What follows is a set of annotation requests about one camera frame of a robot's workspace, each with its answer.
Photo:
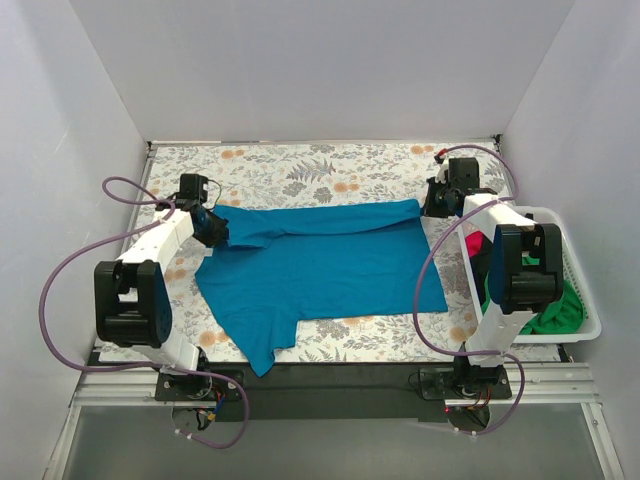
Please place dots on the blue t shirt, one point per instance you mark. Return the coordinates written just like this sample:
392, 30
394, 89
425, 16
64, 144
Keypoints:
279, 267

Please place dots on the black t shirt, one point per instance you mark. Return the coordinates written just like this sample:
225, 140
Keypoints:
483, 268

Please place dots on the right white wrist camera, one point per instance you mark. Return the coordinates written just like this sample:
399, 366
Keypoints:
443, 163

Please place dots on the aluminium frame rail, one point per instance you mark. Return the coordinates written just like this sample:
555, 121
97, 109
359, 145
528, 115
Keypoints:
123, 388

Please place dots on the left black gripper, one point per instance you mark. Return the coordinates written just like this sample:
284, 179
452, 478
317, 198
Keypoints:
214, 231

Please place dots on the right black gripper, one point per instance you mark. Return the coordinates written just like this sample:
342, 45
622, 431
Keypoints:
433, 201

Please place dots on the white plastic laundry basket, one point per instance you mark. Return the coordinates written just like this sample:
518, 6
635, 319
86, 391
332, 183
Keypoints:
573, 273

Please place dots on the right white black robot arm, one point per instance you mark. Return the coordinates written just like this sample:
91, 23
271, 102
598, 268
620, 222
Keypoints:
525, 273

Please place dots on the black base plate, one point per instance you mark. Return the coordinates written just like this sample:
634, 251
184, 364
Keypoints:
313, 391

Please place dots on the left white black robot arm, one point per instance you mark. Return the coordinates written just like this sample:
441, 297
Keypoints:
132, 304

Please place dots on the green t shirt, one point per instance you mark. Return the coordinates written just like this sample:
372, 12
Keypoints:
565, 316

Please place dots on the floral patterned table mat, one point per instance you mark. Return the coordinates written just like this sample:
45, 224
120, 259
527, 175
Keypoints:
299, 175

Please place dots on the magenta t shirt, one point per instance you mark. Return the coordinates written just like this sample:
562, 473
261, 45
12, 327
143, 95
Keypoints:
478, 245

